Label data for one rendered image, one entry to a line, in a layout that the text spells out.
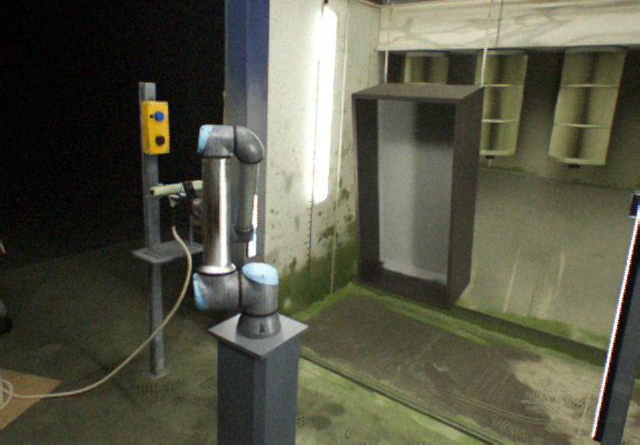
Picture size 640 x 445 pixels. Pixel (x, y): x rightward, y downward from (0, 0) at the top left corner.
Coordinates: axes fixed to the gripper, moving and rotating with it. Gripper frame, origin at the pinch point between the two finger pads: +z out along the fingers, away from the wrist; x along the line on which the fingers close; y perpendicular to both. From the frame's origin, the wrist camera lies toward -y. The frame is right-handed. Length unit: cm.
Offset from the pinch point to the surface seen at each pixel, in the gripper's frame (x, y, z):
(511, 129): 205, -32, -111
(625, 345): 10, 11, -196
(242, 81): 48, -57, -2
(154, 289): -4, 56, 13
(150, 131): -4.3, -31.2, 9.7
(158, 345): -3, 91, 12
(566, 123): 195, -40, -145
